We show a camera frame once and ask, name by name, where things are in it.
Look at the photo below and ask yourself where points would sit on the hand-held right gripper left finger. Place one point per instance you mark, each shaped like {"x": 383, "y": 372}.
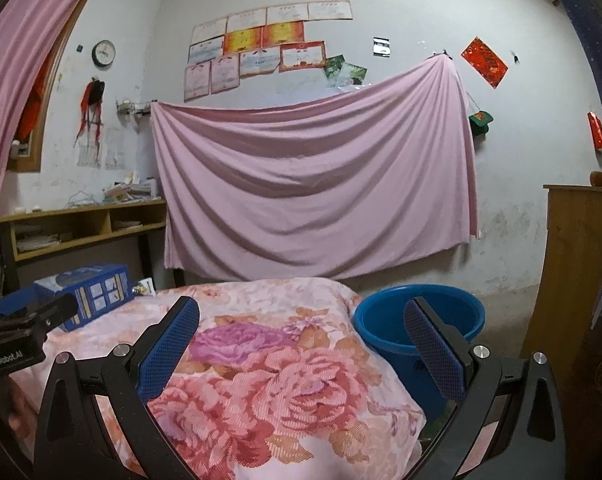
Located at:
{"x": 166, "y": 355}

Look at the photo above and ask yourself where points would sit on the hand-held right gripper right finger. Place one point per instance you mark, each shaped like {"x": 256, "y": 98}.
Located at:
{"x": 436, "y": 355}

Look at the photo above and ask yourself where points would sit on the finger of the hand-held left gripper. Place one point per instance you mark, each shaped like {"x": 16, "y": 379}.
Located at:
{"x": 56, "y": 307}
{"x": 16, "y": 301}

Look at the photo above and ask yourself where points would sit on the blue plastic bucket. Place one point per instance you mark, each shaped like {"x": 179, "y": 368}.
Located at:
{"x": 381, "y": 355}

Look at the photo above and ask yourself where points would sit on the blue cardboard box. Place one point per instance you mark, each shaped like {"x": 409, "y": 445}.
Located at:
{"x": 101, "y": 290}

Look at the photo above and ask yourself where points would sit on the stack of papers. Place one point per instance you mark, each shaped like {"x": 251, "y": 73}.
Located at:
{"x": 38, "y": 241}
{"x": 126, "y": 224}

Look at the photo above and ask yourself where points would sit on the small white yellow packet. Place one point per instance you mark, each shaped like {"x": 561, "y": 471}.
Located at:
{"x": 143, "y": 288}

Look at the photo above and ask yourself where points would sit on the wooden shelf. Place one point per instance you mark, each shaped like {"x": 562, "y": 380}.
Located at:
{"x": 81, "y": 208}

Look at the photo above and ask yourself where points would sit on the pink floral blanket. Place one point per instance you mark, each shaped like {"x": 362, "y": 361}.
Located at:
{"x": 281, "y": 375}

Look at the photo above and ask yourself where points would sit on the stack of books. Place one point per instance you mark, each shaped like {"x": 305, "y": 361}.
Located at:
{"x": 131, "y": 192}

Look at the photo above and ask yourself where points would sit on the wooden cabinet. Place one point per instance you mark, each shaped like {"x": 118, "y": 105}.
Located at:
{"x": 571, "y": 260}

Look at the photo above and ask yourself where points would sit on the red cloth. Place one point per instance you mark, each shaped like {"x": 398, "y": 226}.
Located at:
{"x": 33, "y": 105}

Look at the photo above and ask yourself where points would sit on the pink hanging sheet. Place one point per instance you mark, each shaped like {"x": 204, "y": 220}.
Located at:
{"x": 311, "y": 180}

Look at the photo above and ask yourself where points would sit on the red black tassel ornament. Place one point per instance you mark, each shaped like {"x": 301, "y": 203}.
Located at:
{"x": 93, "y": 92}

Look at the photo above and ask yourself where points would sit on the green cap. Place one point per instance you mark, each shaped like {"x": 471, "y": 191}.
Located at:
{"x": 481, "y": 122}

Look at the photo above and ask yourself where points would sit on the round orange object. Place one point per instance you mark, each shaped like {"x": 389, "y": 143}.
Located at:
{"x": 599, "y": 179}

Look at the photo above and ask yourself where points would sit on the pink curtain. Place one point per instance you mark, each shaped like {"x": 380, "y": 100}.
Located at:
{"x": 21, "y": 60}

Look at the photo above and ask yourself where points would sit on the red hanging ornament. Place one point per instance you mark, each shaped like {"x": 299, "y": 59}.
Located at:
{"x": 598, "y": 132}

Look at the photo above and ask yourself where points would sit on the green photo print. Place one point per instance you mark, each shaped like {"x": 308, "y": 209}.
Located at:
{"x": 354, "y": 75}
{"x": 334, "y": 66}

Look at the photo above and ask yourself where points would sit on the blue patterned curtain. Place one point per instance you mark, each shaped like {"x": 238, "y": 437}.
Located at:
{"x": 593, "y": 50}

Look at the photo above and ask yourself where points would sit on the wooden window frame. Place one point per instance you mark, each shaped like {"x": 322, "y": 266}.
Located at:
{"x": 28, "y": 162}

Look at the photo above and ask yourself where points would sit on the white wall papers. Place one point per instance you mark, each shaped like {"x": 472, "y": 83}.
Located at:
{"x": 113, "y": 147}

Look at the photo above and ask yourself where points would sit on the metal wall rack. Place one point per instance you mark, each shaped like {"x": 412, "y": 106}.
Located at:
{"x": 133, "y": 107}

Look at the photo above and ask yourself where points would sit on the round wall clock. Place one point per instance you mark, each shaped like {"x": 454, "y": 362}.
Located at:
{"x": 103, "y": 53}

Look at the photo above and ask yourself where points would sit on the red paper wall poster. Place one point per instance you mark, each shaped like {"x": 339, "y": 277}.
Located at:
{"x": 485, "y": 61}

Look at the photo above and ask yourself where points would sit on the group of wall certificates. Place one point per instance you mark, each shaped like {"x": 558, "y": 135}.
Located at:
{"x": 256, "y": 60}

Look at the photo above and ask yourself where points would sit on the black white wall photo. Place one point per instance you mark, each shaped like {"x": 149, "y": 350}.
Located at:
{"x": 382, "y": 46}

